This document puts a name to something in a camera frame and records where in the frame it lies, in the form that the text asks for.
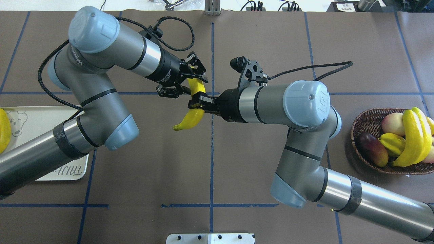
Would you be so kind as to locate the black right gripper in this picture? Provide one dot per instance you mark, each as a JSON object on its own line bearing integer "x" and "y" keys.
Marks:
{"x": 231, "y": 104}

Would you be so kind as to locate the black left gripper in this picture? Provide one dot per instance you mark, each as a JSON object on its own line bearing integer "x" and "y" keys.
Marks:
{"x": 168, "y": 69}

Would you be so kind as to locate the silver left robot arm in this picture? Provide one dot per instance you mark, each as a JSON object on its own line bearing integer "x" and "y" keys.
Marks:
{"x": 97, "y": 41}

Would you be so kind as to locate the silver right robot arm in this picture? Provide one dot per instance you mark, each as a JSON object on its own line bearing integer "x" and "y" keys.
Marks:
{"x": 243, "y": 157}

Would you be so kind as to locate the brown wicker basket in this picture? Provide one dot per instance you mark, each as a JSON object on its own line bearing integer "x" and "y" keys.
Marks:
{"x": 370, "y": 121}

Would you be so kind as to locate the cream bear tray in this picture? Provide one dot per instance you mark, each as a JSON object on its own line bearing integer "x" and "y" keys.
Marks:
{"x": 28, "y": 122}

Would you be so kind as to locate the dark red mango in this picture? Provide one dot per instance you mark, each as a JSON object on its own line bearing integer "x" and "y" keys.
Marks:
{"x": 371, "y": 148}

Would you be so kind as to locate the metal cup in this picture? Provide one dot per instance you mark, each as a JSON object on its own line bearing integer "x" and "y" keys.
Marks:
{"x": 365, "y": 5}

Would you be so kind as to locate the pink white peach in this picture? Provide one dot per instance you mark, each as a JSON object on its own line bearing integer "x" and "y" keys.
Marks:
{"x": 393, "y": 123}

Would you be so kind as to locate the small yellow banana bunch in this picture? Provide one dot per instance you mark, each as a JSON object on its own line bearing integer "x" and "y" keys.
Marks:
{"x": 395, "y": 144}

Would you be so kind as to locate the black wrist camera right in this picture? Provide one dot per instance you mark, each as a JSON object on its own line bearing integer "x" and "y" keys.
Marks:
{"x": 251, "y": 73}

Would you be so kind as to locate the aluminium frame post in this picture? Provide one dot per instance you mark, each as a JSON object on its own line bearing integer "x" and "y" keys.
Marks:
{"x": 212, "y": 7}

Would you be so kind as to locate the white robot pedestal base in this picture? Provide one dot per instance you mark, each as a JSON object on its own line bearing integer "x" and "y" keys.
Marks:
{"x": 211, "y": 238}

